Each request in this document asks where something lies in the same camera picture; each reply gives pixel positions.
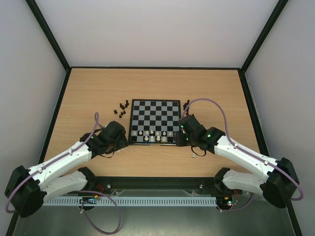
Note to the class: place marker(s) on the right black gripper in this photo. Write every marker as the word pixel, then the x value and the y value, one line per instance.
pixel 180 138

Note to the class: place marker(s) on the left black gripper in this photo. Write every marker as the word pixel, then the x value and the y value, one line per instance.
pixel 123 142

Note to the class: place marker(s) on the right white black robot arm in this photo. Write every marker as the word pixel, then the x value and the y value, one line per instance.
pixel 275 180

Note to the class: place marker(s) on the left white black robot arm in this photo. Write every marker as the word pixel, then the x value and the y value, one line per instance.
pixel 29 188

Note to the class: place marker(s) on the black white chess board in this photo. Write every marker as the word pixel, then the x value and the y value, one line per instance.
pixel 156 115

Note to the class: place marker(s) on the black aluminium frame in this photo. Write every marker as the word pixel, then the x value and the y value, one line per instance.
pixel 155 182

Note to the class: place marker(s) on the grey slotted cable duct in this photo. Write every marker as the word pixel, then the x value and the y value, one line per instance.
pixel 134 201

